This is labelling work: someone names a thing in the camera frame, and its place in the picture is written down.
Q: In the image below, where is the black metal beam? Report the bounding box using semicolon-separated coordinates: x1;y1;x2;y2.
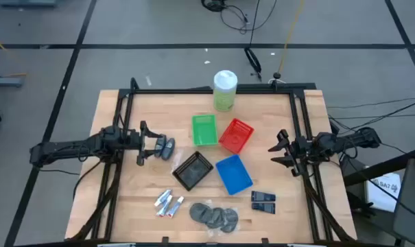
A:
342;145;415;186

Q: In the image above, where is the black metal table frame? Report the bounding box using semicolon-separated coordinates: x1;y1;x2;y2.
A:
66;77;357;243

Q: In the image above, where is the blue plastic basket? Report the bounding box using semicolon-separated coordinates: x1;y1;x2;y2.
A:
215;154;254;196

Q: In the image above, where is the thin yellow floor cable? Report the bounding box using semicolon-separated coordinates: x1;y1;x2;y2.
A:
0;32;28;78

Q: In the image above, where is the grey floor base plate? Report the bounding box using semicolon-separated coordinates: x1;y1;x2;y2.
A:
0;75;25;89

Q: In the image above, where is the long yellow cable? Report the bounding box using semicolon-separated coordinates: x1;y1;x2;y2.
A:
277;0;306;75

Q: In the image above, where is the dark grey panel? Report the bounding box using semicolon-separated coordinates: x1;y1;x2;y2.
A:
392;157;415;247

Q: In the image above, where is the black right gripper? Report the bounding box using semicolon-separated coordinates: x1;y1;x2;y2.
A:
268;128;311;178

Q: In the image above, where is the red plastic basket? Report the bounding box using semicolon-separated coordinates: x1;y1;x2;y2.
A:
218;118;255;155

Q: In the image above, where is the black plastic basket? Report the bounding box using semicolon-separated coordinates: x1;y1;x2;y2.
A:
171;150;215;192

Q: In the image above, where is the black floor cable coil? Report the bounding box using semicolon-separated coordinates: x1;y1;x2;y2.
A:
200;0;278;35

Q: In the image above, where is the black ball-top stand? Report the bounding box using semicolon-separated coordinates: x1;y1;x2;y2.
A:
268;71;287;91

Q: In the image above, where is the green disinfecting wipes canister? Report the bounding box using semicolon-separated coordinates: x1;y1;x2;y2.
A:
212;69;239;113

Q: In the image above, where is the clear plastic wrapper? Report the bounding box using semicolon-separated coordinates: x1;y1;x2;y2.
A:
170;147;187;174

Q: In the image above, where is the black floor strap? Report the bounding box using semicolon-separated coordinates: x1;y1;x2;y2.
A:
244;47;263;82

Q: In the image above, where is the dark blue toiletry sachet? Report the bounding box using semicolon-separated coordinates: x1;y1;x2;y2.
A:
250;191;276;203
251;202;276;215

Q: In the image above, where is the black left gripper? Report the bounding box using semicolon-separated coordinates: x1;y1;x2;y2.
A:
124;120;165;166

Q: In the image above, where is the green plastic basket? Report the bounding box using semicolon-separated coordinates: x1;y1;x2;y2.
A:
191;114;219;147

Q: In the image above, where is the white cardboard box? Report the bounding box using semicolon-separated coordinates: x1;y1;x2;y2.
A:
364;171;403;213

